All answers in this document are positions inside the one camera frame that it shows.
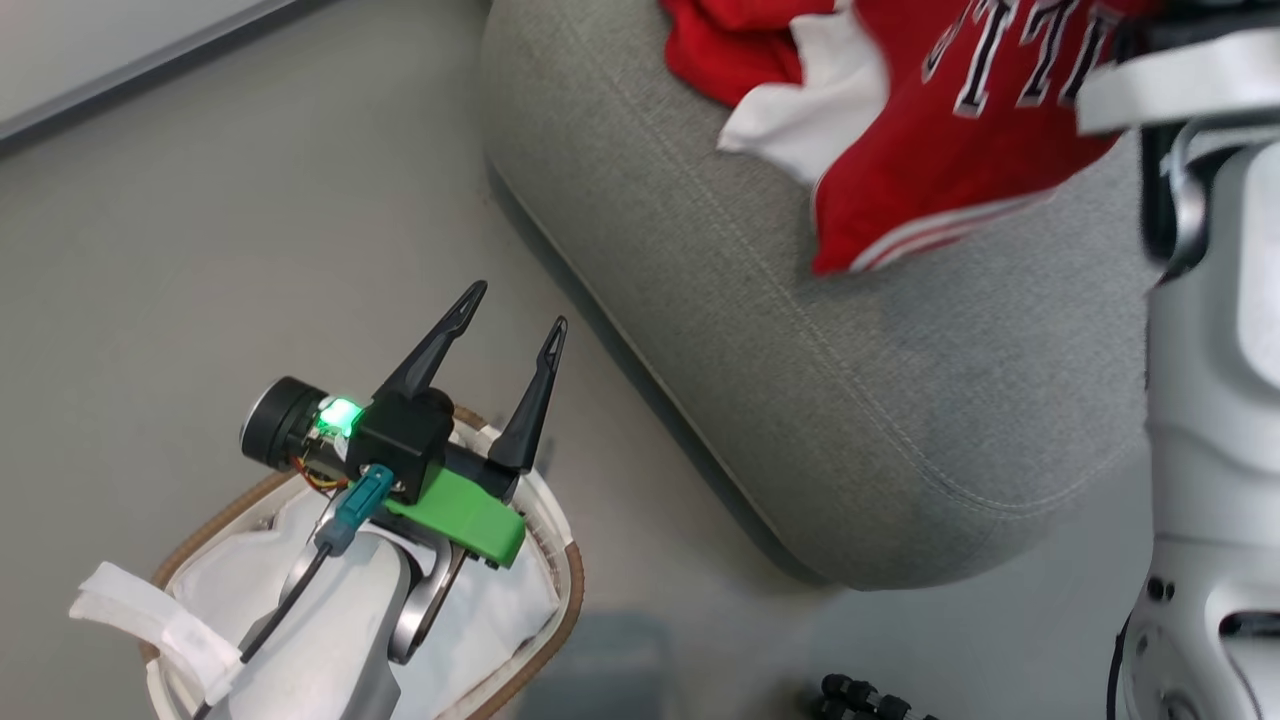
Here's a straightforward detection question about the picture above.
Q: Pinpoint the white strap on arm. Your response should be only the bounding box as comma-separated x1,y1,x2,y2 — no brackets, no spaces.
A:
68,561,244,704

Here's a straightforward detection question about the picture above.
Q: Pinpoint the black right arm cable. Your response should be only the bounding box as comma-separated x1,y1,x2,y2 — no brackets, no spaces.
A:
1104,610,1133,720

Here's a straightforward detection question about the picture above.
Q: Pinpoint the teal left cable connector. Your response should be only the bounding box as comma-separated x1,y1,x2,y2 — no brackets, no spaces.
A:
314,463,398,557

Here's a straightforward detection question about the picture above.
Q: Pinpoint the black ribbed hose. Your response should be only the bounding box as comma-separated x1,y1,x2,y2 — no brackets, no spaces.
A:
814,672,939,720

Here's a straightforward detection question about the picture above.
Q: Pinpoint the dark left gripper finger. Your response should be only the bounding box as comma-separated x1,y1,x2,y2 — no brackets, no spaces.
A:
372,280,489,401
487,316,569,475

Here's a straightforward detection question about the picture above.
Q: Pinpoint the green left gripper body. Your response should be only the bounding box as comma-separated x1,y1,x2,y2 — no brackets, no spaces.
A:
354,390,528,570

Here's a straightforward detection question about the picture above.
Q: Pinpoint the grey partition bottom rail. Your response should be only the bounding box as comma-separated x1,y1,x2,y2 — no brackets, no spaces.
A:
0,0,336,153

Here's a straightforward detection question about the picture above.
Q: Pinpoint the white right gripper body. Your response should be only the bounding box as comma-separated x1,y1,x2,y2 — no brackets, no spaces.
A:
1074,25,1280,137

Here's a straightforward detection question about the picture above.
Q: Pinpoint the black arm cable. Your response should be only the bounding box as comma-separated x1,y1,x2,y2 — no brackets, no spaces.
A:
193,540,336,720
1104,610,1133,720

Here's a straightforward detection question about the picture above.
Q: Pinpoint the red and white jersey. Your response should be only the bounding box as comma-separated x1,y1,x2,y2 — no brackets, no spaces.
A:
656,0,1163,277

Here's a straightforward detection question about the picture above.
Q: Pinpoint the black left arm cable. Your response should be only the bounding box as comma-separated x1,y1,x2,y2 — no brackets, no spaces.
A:
193,540,336,720

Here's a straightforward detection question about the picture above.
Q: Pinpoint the grey fabric sofa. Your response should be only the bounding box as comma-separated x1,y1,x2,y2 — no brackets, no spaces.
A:
479,0,1169,593

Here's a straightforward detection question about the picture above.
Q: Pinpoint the white brown-rimmed laundry basket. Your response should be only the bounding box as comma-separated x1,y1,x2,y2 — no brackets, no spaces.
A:
138,404,587,720

